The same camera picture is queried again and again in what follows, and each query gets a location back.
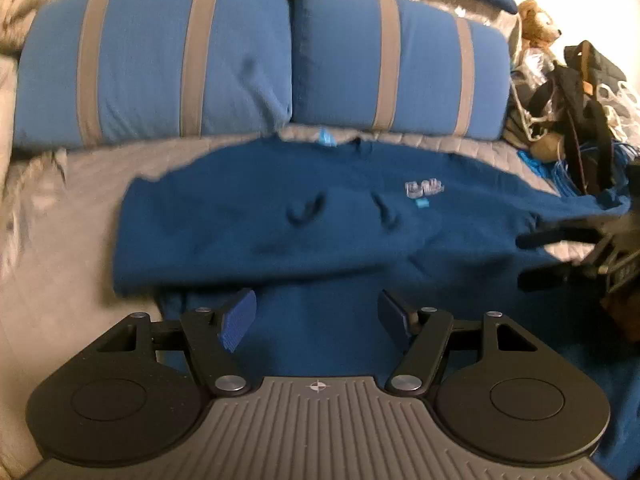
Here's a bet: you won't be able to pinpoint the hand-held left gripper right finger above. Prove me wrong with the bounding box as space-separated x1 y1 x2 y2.
377 289 542 397

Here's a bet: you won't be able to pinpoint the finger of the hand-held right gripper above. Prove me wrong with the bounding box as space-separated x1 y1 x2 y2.
517 262 601 292
515 224 606 252

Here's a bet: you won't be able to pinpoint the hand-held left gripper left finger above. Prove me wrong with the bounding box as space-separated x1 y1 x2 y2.
92 287 258 397

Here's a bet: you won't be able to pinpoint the dark teal sweatshirt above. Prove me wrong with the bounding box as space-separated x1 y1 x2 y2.
111 130 640 480

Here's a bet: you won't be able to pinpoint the blue fringed cloth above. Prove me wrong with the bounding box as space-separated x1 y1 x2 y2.
517 142 633 198

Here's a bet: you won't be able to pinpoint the small tan plush toy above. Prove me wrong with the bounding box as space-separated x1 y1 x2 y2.
529 131 563 162

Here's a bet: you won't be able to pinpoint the white plastic rings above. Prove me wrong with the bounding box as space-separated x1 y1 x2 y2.
592 77 640 143

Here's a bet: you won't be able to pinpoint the brown teddy bear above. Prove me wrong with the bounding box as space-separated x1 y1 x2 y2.
516 0 563 50

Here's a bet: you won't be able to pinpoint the grey bed sheet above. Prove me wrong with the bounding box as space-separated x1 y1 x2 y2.
0 147 68 281

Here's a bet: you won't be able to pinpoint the stained blue grey-striped pillow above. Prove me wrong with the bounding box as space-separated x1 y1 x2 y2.
12 0 293 150

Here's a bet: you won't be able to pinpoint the grey furry blanket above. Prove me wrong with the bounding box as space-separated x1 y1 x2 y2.
0 0 108 56

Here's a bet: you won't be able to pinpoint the black bag brown straps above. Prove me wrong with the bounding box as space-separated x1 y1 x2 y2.
527 40 628 197

